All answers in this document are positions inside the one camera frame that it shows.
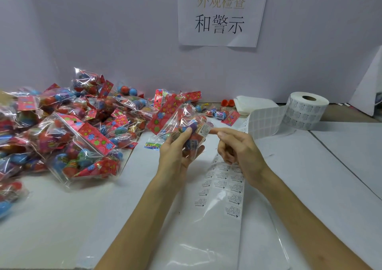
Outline person's left hand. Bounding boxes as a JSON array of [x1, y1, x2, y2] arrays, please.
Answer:
[[157, 127, 206, 187]]

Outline white paper wall sign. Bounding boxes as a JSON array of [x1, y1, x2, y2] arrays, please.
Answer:
[[177, 0, 271, 48]]

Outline person's right hand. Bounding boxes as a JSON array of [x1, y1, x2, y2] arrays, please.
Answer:
[[208, 127, 271, 190]]

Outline white leaning board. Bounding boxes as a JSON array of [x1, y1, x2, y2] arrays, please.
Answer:
[[349, 44, 382, 117]]

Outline unrolled sticker backing strip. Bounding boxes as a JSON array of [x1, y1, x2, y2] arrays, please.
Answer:
[[166, 105, 292, 270]]

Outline white sticker label roll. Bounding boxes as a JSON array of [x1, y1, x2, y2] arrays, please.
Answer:
[[282, 91, 330, 130]]

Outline pile of clear toy bags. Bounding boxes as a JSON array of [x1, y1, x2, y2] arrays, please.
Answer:
[[0, 67, 241, 219]]

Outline clear toy bag floral header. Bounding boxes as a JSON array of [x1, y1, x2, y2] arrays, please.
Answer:
[[146, 94, 214, 160]]

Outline person's right forearm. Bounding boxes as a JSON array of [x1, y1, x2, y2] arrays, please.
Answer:
[[252, 168, 375, 270]]

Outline person's left forearm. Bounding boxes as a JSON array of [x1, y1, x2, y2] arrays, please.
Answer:
[[94, 174, 184, 270]]

